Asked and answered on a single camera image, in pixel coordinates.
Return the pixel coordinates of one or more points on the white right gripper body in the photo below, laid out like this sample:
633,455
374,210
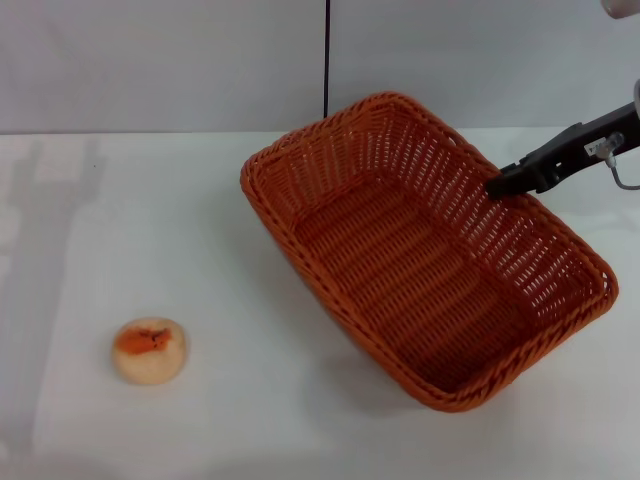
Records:
637,91

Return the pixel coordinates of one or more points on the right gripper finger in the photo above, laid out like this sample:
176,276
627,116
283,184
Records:
575,142
550,177

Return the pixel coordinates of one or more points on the orange woven wicker basket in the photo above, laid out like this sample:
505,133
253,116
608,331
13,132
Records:
400,280

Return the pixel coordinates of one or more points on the round bread bun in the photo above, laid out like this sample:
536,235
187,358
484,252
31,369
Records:
150,360

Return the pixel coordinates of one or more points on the dark vertical wall strip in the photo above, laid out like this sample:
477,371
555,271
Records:
327,50

